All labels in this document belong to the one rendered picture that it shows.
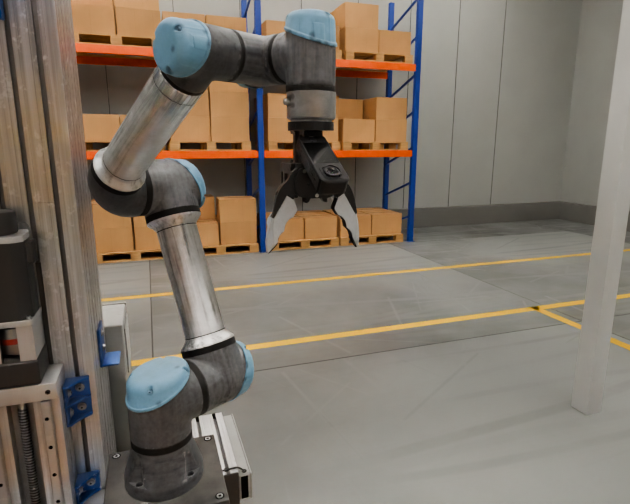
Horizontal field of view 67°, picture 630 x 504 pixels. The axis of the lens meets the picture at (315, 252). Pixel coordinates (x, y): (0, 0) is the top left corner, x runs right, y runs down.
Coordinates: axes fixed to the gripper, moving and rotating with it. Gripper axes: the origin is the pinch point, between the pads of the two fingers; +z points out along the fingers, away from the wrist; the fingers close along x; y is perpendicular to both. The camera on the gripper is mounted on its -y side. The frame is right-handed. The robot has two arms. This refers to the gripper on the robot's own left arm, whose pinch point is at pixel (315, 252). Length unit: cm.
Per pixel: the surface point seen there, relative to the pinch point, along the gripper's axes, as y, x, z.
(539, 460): 107, -168, 152
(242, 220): 679, -113, 101
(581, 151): 764, -894, -3
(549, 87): 808, -828, -141
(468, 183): 807, -633, 65
